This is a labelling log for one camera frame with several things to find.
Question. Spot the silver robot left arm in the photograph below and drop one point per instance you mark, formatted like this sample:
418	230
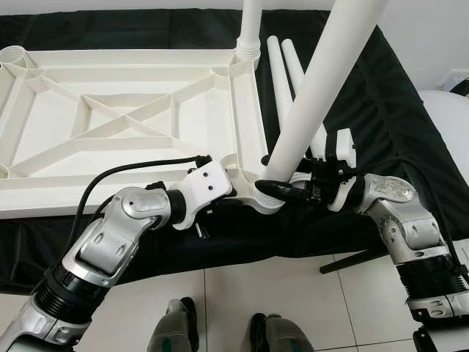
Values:
102	242

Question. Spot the silver robot right leg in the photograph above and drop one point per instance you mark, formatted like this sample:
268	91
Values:
282	334

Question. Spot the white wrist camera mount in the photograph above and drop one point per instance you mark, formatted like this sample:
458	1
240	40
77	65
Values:
343	147
205	183

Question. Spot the white rounded appliance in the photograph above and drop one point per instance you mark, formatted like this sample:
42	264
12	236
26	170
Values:
448	132

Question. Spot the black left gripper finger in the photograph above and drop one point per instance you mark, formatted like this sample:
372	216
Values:
243	183

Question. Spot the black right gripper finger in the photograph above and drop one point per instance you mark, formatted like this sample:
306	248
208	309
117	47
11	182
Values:
282	192
304	163

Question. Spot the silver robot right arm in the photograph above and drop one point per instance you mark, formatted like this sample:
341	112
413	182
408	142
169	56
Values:
410	235

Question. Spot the white plastic table top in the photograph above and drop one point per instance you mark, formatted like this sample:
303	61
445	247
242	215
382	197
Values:
44	139

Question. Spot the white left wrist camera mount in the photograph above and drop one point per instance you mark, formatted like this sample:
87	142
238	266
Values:
205	183

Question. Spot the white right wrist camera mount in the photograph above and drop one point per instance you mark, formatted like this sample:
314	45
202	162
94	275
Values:
343	147

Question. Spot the white wall socket with plug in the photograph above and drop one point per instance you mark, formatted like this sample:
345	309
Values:
459	82

